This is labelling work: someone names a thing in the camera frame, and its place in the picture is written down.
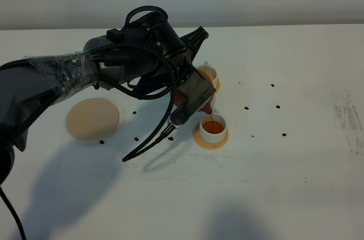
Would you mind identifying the orange coaster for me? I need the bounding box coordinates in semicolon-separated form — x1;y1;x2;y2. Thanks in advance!
193;124;229;150
212;78;221;94

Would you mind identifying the near white teacup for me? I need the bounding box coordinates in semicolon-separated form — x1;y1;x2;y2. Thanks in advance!
198;113;228;144

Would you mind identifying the near orange coaster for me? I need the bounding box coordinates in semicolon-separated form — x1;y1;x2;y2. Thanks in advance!
193;124;229;150

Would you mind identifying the far white teacup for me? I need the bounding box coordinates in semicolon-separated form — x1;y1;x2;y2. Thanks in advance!
197;61;218;88

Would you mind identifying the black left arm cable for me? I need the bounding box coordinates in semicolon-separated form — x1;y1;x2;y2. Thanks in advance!
0;6;183;240

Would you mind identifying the white teacup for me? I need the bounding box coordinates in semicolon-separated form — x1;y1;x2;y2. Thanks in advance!
197;61;218;88
198;113;228;144

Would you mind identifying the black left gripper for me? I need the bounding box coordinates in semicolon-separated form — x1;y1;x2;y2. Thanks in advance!
170;27;209;84

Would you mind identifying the large beige round coaster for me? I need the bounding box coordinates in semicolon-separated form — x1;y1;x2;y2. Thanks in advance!
65;98;119;141

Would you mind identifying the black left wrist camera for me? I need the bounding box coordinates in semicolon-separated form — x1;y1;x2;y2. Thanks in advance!
169;65;216;128

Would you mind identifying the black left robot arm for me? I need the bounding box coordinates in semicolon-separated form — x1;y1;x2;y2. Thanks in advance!
1;9;215;180

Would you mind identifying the far orange coaster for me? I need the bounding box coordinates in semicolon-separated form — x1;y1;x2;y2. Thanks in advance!
212;78;221;94

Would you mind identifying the brown clay teapot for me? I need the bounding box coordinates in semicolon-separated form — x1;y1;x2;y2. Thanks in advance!
172;65;215;117

